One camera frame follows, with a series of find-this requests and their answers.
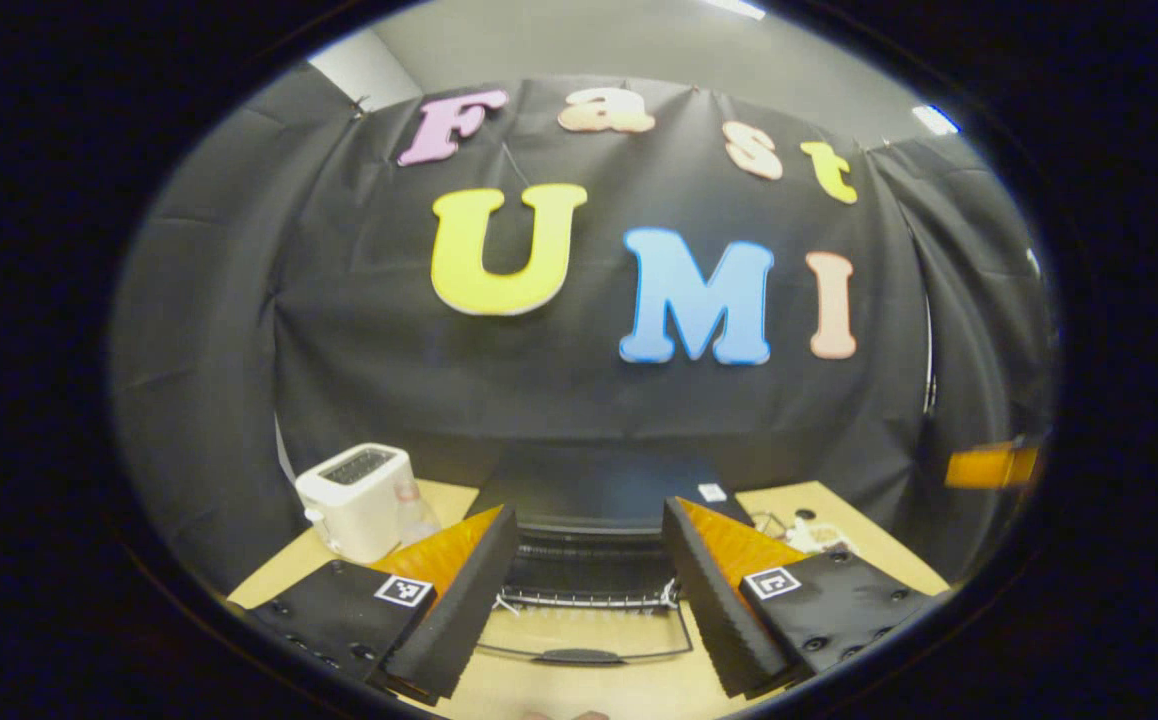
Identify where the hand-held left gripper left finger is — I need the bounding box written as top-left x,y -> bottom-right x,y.
227,505 -> 520,706

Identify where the white toaster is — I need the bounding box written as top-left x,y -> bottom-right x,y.
295,443 -> 418,564

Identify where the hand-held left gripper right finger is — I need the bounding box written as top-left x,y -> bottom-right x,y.
661,497 -> 940,699

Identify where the black electric oven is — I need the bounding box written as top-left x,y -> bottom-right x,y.
474,440 -> 755,668

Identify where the clear plastic bottle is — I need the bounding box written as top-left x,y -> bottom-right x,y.
394,480 -> 441,547

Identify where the black backdrop cloth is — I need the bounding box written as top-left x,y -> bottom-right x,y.
109,62 -> 1058,596

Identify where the white power cable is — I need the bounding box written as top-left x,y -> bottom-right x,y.
754,508 -> 857,557

